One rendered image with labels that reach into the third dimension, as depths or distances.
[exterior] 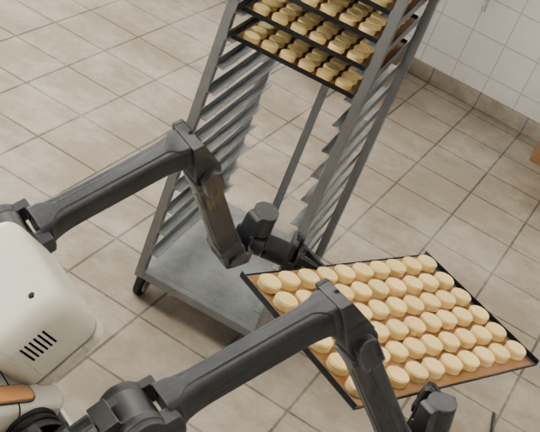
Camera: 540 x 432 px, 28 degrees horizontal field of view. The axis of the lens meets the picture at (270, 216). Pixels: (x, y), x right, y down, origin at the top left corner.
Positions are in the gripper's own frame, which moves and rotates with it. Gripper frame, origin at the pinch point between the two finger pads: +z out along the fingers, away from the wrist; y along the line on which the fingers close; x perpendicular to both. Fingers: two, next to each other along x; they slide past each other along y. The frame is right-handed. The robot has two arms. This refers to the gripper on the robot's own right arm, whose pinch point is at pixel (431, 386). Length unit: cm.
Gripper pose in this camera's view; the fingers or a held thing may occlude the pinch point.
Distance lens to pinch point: 224.8
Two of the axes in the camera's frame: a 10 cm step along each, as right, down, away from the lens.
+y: 3.5, -8.0, -4.9
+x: -9.3, -3.7, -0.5
